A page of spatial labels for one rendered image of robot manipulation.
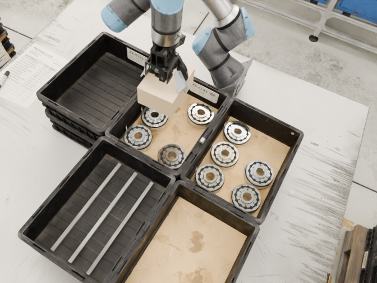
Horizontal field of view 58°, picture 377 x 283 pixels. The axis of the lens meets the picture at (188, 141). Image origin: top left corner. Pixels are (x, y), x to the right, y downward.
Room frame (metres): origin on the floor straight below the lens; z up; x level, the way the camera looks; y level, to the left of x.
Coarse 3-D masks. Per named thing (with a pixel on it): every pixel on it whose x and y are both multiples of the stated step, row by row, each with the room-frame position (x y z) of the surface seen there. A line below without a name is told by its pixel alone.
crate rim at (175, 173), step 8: (200, 80) 0.86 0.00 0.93; (216, 88) 0.84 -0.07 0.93; (136, 96) 0.74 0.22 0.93; (128, 104) 0.69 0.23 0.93; (224, 104) 0.77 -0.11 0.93; (112, 128) 0.58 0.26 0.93; (208, 128) 0.65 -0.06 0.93; (112, 136) 0.55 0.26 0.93; (200, 136) 0.61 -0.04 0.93; (128, 144) 0.53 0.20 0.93; (136, 152) 0.51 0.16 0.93; (192, 152) 0.55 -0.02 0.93; (152, 160) 0.49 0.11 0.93; (168, 168) 0.47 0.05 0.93; (176, 176) 0.45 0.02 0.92
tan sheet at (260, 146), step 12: (228, 120) 0.77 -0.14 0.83; (252, 132) 0.74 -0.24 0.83; (252, 144) 0.68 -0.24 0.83; (264, 144) 0.69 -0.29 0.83; (276, 144) 0.70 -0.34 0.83; (240, 156) 0.62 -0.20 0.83; (252, 156) 0.63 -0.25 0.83; (264, 156) 0.64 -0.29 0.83; (276, 156) 0.65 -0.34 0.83; (240, 168) 0.57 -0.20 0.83; (276, 168) 0.60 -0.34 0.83; (192, 180) 0.49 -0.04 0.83; (228, 180) 0.52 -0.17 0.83; (240, 180) 0.52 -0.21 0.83; (228, 192) 0.47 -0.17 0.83; (264, 192) 0.50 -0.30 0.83
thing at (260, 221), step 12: (228, 108) 0.76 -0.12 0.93; (252, 108) 0.78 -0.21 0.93; (216, 120) 0.69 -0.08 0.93; (276, 120) 0.74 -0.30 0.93; (300, 132) 0.71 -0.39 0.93; (204, 144) 0.59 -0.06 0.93; (192, 156) 0.53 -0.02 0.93; (288, 168) 0.55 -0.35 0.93; (204, 192) 0.41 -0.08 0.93; (276, 192) 0.46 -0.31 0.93; (228, 204) 0.39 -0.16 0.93; (252, 216) 0.36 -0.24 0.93; (264, 216) 0.37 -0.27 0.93
